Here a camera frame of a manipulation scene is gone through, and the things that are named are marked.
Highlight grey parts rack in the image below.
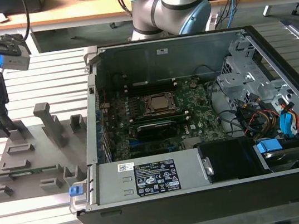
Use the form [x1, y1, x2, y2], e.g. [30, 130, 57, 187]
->
[0, 95, 100, 203]

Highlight wooden desk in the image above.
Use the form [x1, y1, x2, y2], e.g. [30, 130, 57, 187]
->
[0, 0, 299, 60]

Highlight blue case latch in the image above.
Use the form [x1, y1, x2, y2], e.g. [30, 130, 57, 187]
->
[68, 185, 84, 198]

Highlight metal socket cover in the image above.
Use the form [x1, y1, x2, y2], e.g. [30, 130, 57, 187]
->
[139, 89, 182, 117]

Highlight silver power supply with label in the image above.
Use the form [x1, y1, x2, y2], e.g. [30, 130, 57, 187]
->
[85, 147, 215, 208]

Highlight silver CPU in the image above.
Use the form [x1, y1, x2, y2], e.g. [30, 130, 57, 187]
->
[147, 92, 176, 111]

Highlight black graphics card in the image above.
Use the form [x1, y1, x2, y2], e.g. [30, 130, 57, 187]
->
[134, 118, 181, 145]

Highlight green motherboard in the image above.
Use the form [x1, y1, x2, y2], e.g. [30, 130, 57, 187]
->
[98, 72, 230, 163]

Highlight black and grey PC case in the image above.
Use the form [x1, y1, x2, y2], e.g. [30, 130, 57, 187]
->
[46, 15, 299, 224]

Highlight metal drive cage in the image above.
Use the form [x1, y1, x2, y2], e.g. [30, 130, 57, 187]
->
[210, 31, 296, 124]

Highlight black plastic shroud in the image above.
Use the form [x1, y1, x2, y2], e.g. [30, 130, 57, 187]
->
[196, 133, 266, 185]

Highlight hard disk in blue carrier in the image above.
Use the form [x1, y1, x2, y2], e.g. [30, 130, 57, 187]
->
[253, 134, 299, 177]

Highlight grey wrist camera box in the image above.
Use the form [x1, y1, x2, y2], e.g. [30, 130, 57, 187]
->
[0, 30, 33, 75]

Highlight thin red wire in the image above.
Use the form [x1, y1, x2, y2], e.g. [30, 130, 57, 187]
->
[100, 89, 109, 108]

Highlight thin black wire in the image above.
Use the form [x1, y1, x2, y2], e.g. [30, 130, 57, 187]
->
[192, 62, 220, 83]

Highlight red and yellow wire bundle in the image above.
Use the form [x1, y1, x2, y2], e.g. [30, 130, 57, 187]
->
[244, 108, 282, 133]

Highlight blue flat cable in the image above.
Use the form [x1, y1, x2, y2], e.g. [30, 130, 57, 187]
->
[278, 111, 297, 139]

